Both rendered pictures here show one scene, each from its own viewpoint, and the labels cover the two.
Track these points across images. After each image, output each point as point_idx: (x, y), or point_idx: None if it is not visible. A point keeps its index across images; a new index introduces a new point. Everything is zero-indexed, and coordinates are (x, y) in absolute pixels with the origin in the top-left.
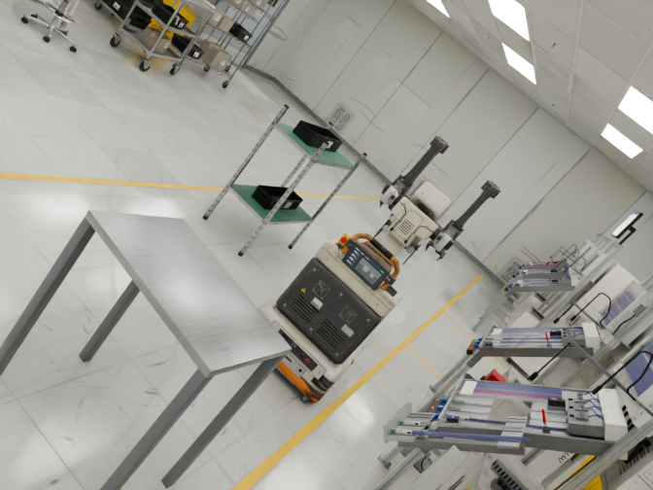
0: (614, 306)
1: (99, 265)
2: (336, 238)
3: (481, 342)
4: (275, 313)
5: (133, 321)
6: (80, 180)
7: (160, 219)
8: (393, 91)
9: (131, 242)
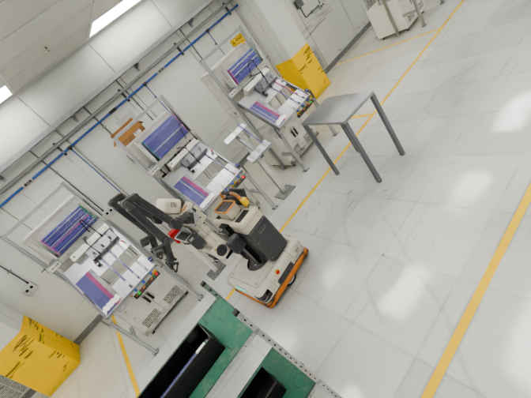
0: (65, 237)
1: (401, 227)
2: (243, 221)
3: (146, 272)
4: (288, 238)
5: (368, 212)
6: (476, 299)
7: (351, 112)
8: None
9: (356, 96)
